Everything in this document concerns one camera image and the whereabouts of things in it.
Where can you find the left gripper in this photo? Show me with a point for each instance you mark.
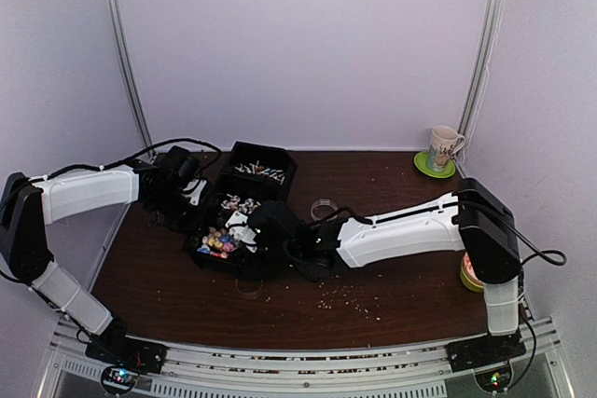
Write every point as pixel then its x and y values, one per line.
pixel 198 224

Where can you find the black three-compartment candy bin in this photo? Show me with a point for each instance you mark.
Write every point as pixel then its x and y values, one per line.
pixel 252 175

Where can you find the clear plastic jar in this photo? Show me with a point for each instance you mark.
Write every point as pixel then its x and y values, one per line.
pixel 323 210

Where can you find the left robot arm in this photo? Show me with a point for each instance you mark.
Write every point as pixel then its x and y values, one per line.
pixel 170 185

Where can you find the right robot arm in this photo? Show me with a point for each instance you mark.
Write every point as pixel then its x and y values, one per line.
pixel 469 219

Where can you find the star candies pile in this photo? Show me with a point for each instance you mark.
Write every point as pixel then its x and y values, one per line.
pixel 217 243

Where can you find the swirl lollipops pile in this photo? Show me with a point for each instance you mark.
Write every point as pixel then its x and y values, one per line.
pixel 237 204

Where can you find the small round lollipops pile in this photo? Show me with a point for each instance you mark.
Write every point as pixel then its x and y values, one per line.
pixel 260 170

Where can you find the clear jar lid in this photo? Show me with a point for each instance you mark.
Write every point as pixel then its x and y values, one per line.
pixel 248 288

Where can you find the green saucer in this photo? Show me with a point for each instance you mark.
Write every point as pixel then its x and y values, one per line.
pixel 438 167

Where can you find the cream patterned mug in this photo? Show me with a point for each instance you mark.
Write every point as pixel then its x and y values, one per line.
pixel 445 141

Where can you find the green bowl with red lid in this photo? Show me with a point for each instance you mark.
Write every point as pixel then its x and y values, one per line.
pixel 468 276

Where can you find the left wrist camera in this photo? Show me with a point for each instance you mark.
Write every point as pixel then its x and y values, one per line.
pixel 194 191

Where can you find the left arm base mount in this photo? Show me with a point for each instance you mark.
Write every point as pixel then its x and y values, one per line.
pixel 127 358

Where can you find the left aluminium frame post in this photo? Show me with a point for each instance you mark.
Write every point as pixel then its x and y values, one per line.
pixel 126 70

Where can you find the aluminium frame post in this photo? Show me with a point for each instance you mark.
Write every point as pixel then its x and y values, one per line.
pixel 126 70
pixel 475 94

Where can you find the front aluminium rail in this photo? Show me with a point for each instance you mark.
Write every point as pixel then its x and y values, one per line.
pixel 413 370

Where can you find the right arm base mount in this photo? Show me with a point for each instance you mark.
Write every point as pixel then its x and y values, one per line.
pixel 490 358

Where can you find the right aluminium frame post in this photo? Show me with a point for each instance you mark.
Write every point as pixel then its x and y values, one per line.
pixel 475 94

